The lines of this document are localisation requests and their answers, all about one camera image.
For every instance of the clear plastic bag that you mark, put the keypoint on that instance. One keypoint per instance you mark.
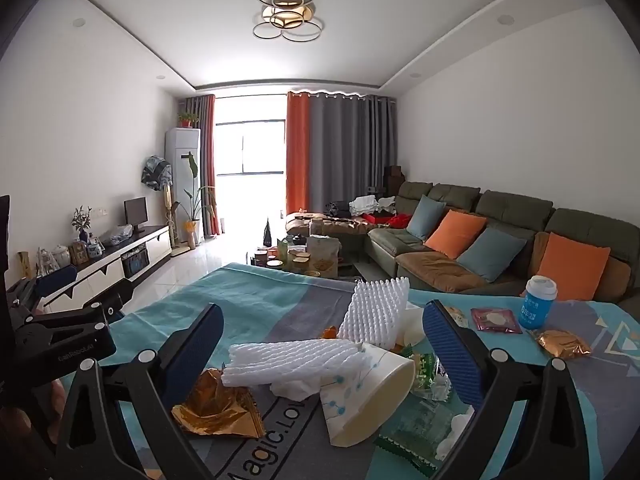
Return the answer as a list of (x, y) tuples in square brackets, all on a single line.
[(117, 234)]

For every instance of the white paper piece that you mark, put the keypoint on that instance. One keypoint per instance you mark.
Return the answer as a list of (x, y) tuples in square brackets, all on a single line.
[(412, 325)]

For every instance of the blue white porcelain jar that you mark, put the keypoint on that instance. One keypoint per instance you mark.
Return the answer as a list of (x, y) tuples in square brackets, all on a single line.
[(95, 248)]

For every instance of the clear wrapped ornament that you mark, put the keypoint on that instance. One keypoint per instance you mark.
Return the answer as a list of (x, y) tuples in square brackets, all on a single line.
[(45, 262)]

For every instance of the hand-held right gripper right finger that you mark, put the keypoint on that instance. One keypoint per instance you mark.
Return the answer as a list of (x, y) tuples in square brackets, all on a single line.
[(450, 355)]

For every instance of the brown boxes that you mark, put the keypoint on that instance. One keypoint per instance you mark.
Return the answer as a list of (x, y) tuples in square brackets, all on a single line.
[(392, 177)]

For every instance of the clear green plastic wrapper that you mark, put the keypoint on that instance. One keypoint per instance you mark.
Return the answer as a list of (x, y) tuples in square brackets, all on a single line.
[(415, 425)]

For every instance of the short white foam net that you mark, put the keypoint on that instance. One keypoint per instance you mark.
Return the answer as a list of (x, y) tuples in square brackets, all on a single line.
[(375, 310)]

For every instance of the dark red wrapper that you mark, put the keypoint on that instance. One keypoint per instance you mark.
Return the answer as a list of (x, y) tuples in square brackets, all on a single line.
[(500, 321)]

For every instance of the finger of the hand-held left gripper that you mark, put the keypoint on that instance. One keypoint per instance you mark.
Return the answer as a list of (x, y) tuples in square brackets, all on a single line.
[(57, 280), (112, 297)]

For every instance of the blue cushion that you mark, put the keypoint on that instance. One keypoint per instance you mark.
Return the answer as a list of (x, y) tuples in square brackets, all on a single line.
[(492, 255), (425, 217)]

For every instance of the green brown sofa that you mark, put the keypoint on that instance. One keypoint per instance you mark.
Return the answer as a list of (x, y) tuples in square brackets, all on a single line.
[(510, 205)]

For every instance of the standing fan patterned cover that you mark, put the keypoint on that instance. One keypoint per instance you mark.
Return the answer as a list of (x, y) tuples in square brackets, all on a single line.
[(156, 172)]

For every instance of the tall plant yellow pot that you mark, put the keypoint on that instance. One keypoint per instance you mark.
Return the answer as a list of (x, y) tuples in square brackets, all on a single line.
[(190, 230)]

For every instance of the beige paper bag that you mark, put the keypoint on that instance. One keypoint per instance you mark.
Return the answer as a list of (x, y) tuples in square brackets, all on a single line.
[(324, 252)]

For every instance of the small potted plant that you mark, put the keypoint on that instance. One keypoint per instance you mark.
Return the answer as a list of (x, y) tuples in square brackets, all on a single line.
[(186, 119)]

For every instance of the blue cup white lid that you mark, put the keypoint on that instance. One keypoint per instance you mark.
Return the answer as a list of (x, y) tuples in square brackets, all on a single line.
[(535, 310)]

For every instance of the gold snack wrapper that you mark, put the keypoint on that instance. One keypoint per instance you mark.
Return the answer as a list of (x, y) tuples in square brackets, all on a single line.
[(562, 342)]

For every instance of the yellow box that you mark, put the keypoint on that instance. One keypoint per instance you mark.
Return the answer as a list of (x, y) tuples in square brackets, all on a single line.
[(24, 263)]

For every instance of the black monitor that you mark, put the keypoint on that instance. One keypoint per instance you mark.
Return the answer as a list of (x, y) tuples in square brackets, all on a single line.
[(136, 210)]

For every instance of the white clothes pile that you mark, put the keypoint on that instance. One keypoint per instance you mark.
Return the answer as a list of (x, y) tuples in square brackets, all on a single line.
[(367, 205)]

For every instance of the small plant in vase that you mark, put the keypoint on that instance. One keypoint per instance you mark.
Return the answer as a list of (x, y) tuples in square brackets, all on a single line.
[(82, 220)]

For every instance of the large balcony window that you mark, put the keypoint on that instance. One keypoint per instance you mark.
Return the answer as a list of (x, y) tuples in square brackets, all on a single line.
[(250, 145)]

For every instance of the person's left forearm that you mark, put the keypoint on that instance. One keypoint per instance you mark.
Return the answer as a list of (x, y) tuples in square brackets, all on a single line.
[(25, 425)]

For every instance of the white standing air conditioner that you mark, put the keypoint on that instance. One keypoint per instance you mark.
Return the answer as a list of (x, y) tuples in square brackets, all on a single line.
[(181, 160)]

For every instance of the glass coffee table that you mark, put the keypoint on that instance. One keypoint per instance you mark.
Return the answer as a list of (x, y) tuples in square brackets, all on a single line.
[(355, 269)]

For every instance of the small green snack wrapper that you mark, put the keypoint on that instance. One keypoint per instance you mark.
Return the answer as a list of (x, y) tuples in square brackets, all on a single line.
[(425, 367)]

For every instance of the black cone ornament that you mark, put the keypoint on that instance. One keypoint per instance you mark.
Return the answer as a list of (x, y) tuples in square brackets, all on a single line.
[(267, 235)]

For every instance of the biscuit snack packet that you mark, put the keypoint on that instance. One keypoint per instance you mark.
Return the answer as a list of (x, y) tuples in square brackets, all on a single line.
[(457, 316)]

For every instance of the white ceramic jar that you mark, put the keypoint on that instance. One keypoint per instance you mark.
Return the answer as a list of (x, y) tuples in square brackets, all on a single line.
[(60, 255)]

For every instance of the long white foam net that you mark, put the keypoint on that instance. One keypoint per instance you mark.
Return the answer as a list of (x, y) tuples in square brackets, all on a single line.
[(290, 360)]

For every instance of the gold foil wrapper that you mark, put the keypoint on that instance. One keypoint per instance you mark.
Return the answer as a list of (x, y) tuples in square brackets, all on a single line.
[(220, 415)]

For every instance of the white crumpled tissue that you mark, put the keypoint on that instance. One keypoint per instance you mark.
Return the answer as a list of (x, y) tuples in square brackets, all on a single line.
[(295, 391)]

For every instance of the white black TV cabinet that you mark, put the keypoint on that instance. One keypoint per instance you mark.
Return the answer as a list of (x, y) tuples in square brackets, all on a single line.
[(145, 250)]

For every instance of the red cloth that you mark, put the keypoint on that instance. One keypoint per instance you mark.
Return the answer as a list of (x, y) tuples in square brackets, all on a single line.
[(395, 221)]

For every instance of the grey orange striped curtain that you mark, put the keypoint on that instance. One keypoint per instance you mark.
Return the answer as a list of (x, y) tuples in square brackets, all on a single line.
[(207, 160)]

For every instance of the green box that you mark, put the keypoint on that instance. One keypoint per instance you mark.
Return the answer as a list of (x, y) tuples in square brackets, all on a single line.
[(283, 251)]

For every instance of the teal grey printed cloth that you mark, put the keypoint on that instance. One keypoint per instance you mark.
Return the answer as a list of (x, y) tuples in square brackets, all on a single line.
[(280, 300)]

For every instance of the orange cushion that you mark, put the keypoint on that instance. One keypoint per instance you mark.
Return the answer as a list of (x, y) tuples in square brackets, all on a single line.
[(455, 234), (570, 265)]

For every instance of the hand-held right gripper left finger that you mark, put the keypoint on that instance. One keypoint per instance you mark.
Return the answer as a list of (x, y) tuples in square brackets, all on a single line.
[(197, 355)]

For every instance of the black bag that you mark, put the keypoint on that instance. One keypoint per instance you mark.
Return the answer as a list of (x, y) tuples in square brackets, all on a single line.
[(336, 208)]

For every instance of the white dotted paper cup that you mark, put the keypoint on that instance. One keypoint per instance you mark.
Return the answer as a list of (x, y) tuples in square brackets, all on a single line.
[(370, 410)]

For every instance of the wooden framed ornament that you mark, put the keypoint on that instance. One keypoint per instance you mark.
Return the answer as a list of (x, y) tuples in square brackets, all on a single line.
[(78, 253)]

